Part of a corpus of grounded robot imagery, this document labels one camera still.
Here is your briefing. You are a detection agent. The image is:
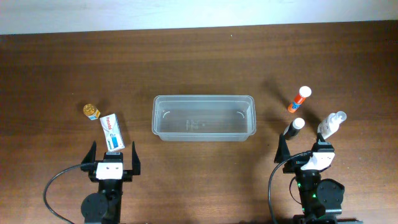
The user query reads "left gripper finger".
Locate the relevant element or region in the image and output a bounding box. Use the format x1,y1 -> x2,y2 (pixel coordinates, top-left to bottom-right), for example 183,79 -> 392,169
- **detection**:
80,141 -> 96,171
132,141 -> 141,175

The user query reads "white calamine lotion bottle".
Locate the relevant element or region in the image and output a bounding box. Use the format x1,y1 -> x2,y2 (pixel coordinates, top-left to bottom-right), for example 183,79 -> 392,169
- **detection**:
317,111 -> 347,139

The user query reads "white Panadol medicine box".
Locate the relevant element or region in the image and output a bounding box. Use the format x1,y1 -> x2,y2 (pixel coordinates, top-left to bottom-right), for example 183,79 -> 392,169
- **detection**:
99,114 -> 125,152

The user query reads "black bottle white cap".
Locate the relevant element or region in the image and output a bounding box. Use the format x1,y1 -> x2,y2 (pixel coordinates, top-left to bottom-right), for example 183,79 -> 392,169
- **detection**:
283,118 -> 305,141

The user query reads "small jar gold lid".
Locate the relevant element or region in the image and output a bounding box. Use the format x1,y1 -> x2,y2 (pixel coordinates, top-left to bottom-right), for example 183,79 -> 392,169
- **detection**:
83,104 -> 100,120

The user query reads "orange bottle white cap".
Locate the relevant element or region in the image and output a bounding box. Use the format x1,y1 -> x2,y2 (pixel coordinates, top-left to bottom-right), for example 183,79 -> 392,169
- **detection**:
287,86 -> 312,113

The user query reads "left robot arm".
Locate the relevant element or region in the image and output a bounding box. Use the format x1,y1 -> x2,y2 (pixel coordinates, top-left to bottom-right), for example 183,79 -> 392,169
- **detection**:
81,142 -> 141,223

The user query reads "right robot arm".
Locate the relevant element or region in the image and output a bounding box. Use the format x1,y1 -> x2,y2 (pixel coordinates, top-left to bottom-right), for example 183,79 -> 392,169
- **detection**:
267,133 -> 362,224

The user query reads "clear plastic container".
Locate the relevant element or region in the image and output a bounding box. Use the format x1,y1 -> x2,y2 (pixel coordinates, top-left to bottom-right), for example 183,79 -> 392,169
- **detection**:
152,95 -> 256,142

